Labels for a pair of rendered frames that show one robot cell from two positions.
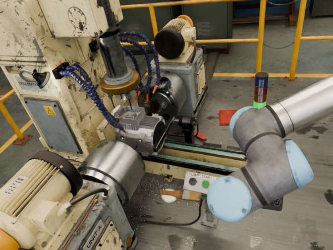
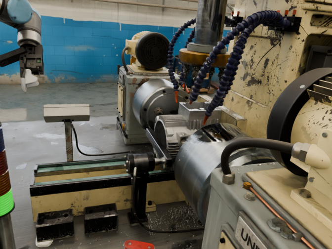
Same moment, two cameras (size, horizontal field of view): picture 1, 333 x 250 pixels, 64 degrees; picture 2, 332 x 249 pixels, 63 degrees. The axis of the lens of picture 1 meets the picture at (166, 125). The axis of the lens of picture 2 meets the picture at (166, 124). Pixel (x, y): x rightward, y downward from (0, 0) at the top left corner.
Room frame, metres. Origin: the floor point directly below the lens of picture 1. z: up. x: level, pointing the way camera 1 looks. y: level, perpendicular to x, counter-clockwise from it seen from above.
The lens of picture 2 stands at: (1.63, -0.59, 1.41)
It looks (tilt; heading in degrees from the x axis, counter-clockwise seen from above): 21 degrees down; 132
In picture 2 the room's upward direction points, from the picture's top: 4 degrees clockwise
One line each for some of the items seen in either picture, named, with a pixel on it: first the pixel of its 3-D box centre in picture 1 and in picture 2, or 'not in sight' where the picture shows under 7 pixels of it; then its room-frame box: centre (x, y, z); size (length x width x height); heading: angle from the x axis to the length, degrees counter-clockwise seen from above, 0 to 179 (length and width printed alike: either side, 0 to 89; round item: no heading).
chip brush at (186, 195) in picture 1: (180, 194); not in sight; (0.82, 0.00, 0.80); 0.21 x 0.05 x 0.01; 69
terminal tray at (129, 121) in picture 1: (130, 117); (198, 115); (1.09, 0.17, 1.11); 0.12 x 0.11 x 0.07; 62
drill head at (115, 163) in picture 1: (104, 183); (158, 105); (0.76, 0.30, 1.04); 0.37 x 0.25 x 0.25; 152
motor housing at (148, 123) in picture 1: (141, 133); (186, 140); (1.08, 0.13, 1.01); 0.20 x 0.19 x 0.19; 62
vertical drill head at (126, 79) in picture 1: (113, 57); (210, 20); (1.09, 0.17, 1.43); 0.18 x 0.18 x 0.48
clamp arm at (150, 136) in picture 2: (164, 133); (157, 145); (1.04, 0.02, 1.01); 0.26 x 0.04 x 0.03; 152
